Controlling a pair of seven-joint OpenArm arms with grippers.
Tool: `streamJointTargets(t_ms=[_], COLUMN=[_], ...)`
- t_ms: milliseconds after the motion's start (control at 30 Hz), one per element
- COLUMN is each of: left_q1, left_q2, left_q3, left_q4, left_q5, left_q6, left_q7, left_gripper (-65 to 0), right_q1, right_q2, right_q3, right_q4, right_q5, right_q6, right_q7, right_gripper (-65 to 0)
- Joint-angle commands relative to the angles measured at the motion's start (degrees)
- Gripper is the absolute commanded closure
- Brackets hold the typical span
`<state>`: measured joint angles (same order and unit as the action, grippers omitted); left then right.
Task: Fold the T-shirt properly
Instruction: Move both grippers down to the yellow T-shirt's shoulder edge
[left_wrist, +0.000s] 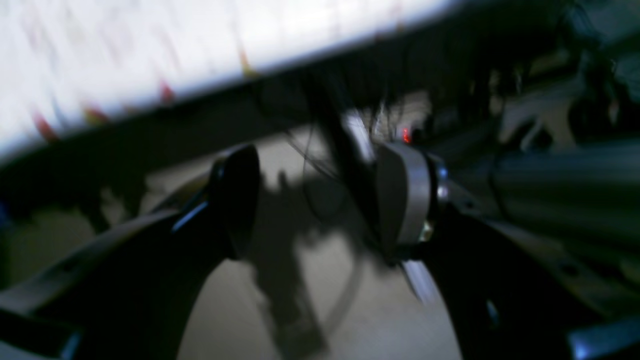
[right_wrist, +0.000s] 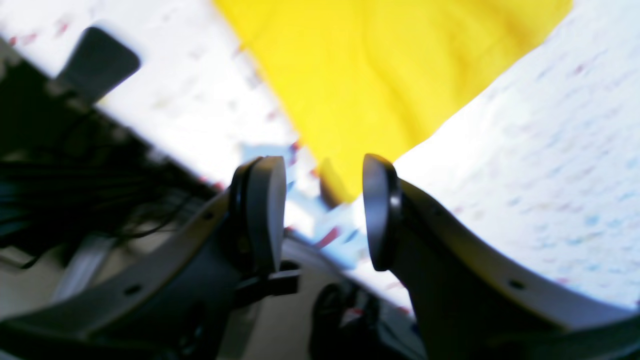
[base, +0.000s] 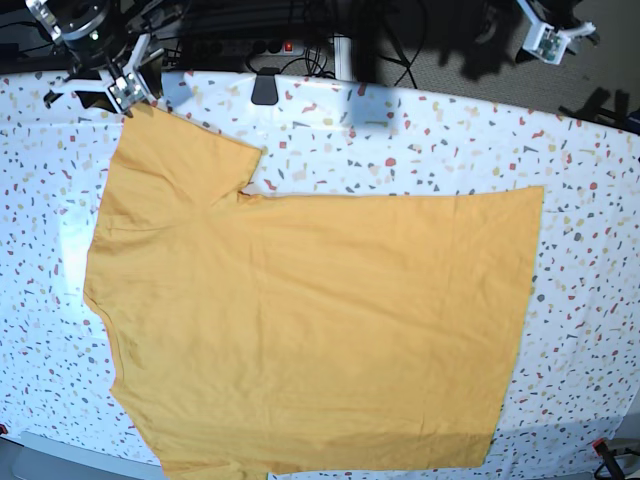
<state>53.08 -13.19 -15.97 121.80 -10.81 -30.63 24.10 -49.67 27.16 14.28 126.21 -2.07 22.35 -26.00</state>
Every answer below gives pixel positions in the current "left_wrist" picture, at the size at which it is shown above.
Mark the terrazzo patterned table cloth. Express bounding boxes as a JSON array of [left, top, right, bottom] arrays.
[[0, 0, 460, 162]]

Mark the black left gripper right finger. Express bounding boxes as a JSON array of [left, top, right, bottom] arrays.
[[375, 143, 639, 360]]

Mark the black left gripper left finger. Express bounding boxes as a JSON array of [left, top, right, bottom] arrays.
[[0, 145, 261, 360]]

